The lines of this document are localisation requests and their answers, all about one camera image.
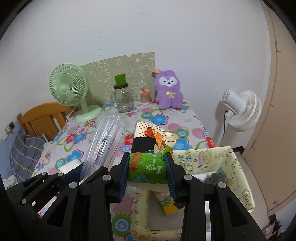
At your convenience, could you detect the clear pack of straws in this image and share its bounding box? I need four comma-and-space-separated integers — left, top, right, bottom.
80, 113, 128, 181

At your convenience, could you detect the white tissue pack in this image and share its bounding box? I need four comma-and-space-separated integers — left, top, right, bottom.
59, 160, 82, 174

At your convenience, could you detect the green orange tissue pack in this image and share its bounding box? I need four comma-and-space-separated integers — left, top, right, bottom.
127, 121, 178, 184

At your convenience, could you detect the blue bed sheet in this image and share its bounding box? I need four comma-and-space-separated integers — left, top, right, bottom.
1, 137, 18, 190

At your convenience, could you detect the grey glove in box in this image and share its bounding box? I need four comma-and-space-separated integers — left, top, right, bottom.
205, 173, 227, 185

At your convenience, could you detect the grey plaid pillow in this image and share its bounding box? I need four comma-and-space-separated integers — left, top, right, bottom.
9, 128, 47, 183

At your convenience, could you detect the yellow cartoon storage box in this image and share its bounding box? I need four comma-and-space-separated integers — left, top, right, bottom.
130, 147, 254, 240

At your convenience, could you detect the beige wooden door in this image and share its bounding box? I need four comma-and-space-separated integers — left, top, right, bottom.
243, 4, 295, 215

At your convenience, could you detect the glass mason jar mug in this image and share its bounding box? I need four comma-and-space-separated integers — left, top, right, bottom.
111, 83, 133, 113

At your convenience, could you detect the toothpick jar orange lid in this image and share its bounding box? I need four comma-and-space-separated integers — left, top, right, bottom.
139, 89, 151, 105

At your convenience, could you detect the white standing fan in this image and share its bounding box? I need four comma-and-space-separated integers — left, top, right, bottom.
216, 89, 262, 145

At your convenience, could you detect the green desk fan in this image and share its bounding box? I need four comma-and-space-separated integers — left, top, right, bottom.
49, 63, 102, 123

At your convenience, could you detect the green cup on jar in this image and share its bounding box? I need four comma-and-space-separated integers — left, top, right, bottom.
114, 74, 126, 86

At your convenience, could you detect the purple bunny plush toy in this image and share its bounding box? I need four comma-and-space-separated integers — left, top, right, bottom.
152, 68, 183, 109

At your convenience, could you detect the wall power socket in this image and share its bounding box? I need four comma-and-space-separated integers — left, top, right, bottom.
5, 121, 15, 135

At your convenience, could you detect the black fan power cable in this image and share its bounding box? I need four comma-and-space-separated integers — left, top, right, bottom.
219, 109, 232, 144

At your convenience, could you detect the green cartoon wall panel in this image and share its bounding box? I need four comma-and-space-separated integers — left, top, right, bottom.
81, 52, 156, 105

